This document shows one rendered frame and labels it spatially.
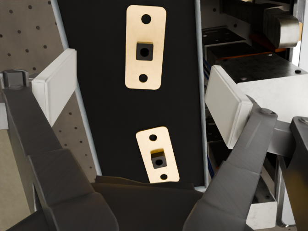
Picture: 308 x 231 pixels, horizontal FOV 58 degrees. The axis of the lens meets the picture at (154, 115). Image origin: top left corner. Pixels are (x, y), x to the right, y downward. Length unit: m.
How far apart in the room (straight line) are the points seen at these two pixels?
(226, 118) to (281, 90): 0.24
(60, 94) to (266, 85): 0.28
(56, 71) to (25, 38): 0.65
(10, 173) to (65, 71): 1.84
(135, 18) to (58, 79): 0.14
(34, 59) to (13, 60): 0.06
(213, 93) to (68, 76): 0.10
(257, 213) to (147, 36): 0.42
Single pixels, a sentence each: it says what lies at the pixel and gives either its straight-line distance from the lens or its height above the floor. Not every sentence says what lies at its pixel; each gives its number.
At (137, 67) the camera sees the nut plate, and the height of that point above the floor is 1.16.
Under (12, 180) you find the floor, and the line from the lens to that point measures 2.04.
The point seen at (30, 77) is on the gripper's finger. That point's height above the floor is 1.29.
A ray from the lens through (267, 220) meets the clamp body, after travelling 0.62.
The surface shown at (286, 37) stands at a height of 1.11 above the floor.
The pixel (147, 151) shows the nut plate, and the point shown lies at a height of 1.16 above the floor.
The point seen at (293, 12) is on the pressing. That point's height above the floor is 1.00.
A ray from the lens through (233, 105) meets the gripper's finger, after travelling 0.16.
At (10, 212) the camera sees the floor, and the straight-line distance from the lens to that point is 2.24.
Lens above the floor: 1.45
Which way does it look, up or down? 64 degrees down
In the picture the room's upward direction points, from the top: 175 degrees clockwise
